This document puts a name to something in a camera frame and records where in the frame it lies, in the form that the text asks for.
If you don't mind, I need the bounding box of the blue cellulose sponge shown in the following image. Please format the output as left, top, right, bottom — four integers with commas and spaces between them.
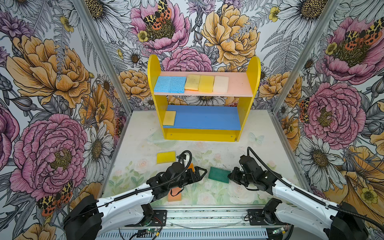
154, 76, 172, 93
168, 76, 187, 94

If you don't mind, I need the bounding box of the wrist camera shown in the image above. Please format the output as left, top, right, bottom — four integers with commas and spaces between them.
177, 154, 190, 165
239, 155, 259, 173

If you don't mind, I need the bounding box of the orange sponge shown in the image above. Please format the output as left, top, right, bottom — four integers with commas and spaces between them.
188, 163, 195, 172

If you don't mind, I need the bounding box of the yellow sponge with green back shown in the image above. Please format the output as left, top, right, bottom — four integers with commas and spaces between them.
163, 111, 177, 126

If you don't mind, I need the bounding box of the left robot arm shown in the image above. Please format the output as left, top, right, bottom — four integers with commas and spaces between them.
64, 162, 208, 240

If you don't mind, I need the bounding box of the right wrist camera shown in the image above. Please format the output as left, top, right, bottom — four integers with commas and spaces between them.
239, 155, 259, 173

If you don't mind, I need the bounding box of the aluminium frame post left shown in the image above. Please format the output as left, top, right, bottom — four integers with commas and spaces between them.
74, 1, 133, 116

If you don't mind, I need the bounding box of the peach pink sponge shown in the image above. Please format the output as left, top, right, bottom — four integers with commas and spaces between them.
168, 187, 182, 202

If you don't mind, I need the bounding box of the yellow shelf with coloured boards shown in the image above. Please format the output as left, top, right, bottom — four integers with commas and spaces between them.
148, 55, 261, 142

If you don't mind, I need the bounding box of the pale pink sponge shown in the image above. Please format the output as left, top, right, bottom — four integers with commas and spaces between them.
213, 76, 229, 94

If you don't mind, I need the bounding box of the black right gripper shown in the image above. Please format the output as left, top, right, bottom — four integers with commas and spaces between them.
227, 167, 255, 189

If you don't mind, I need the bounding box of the aluminium frame post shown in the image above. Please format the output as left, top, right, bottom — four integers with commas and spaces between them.
74, 1, 133, 116
272, 0, 341, 114

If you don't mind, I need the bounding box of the dull yellow sponge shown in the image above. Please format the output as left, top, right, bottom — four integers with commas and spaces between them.
185, 74, 201, 91

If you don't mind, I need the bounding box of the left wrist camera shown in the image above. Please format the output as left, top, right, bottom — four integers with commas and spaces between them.
177, 154, 190, 165

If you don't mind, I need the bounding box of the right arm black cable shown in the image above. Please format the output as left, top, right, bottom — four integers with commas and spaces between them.
246, 146, 384, 232

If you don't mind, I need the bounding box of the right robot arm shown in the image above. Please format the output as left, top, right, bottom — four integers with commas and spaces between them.
228, 163, 369, 240

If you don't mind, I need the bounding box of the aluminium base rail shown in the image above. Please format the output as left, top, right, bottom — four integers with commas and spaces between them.
94, 205, 328, 240

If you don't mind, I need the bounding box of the dark green scouring pad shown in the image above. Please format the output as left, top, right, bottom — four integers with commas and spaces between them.
209, 167, 231, 184

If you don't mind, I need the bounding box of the aluminium frame post right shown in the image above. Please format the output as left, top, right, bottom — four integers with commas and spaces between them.
272, 0, 341, 114

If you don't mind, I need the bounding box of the bright yellow sponge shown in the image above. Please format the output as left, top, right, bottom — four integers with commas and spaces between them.
157, 151, 176, 164

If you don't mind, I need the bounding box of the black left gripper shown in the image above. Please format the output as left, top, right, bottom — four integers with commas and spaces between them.
169, 166, 207, 189

